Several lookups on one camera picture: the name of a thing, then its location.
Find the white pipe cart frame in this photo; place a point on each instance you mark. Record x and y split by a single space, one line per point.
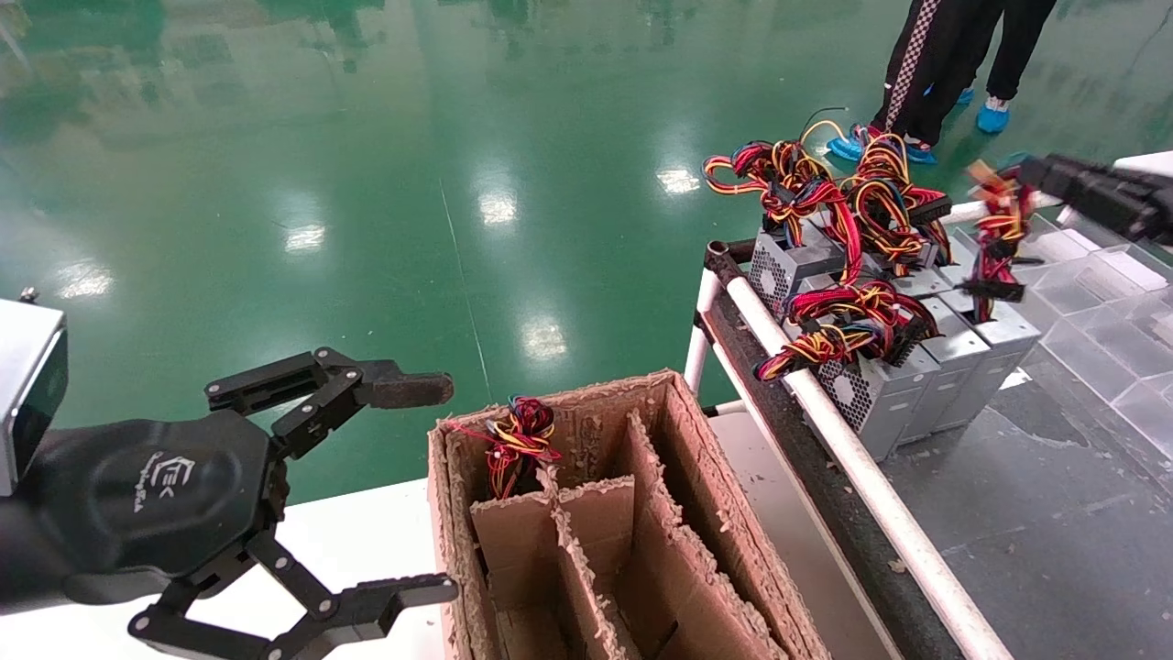
926 550

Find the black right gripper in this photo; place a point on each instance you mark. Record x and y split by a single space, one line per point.
1118 202

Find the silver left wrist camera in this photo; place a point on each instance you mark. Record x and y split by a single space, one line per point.
27 385

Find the person in checkered-stripe trousers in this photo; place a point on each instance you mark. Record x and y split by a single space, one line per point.
916 55

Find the person in black clothes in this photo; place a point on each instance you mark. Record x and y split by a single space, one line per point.
1017 46

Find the clear acrylic divider tray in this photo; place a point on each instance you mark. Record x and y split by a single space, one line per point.
1100 312

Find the cardboard box with dividers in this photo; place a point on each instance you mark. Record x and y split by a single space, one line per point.
678 513

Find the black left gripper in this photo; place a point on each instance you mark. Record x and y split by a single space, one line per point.
156 495

